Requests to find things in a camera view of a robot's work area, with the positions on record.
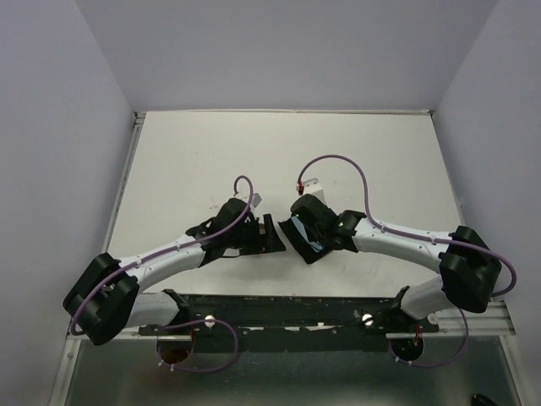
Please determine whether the black glasses case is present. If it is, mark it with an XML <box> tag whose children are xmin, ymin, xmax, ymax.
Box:
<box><xmin>278</xmin><ymin>217</ymin><xmax>331</xmax><ymax>265</ymax></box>

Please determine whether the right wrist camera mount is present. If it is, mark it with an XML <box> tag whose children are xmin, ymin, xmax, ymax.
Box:
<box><xmin>297</xmin><ymin>178</ymin><xmax>326</xmax><ymax>204</ymax></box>

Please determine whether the aluminium frame rail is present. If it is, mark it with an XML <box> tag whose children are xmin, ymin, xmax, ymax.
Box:
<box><xmin>386</xmin><ymin>300</ymin><xmax>516</xmax><ymax>339</ymax></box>

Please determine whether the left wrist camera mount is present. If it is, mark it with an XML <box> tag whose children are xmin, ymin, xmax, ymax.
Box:
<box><xmin>233</xmin><ymin>192</ymin><xmax>262</xmax><ymax>210</ymax></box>

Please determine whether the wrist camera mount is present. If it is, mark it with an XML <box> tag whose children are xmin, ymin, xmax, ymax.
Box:
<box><xmin>297</xmin><ymin>178</ymin><xmax>326</xmax><ymax>204</ymax></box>
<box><xmin>233</xmin><ymin>192</ymin><xmax>262</xmax><ymax>210</ymax></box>

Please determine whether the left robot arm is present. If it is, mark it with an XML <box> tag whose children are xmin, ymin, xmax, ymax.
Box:
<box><xmin>63</xmin><ymin>198</ymin><xmax>286</xmax><ymax>345</ymax></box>

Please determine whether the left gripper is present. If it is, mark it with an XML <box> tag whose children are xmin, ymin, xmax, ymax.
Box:
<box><xmin>226</xmin><ymin>214</ymin><xmax>287</xmax><ymax>256</ymax></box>

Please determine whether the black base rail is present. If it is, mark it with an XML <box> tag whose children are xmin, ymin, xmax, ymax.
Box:
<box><xmin>86</xmin><ymin>290</ymin><xmax>440</xmax><ymax>354</ymax></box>

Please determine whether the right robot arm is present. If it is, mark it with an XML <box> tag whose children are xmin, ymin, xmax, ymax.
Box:
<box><xmin>279</xmin><ymin>195</ymin><xmax>501</xmax><ymax>332</ymax></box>

